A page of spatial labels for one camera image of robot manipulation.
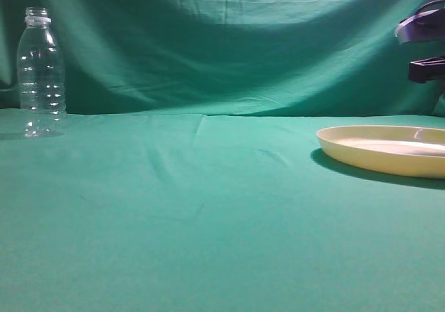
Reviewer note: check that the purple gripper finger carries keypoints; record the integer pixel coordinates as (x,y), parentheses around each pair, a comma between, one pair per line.
(422,71)
(426,24)

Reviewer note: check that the clear empty plastic bottle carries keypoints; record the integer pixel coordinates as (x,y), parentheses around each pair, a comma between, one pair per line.
(40,76)

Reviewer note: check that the green cloth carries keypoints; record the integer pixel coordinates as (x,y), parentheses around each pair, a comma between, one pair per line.
(188,176)

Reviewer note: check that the cream plastic plate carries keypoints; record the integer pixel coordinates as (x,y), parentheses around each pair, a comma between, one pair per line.
(413,151)

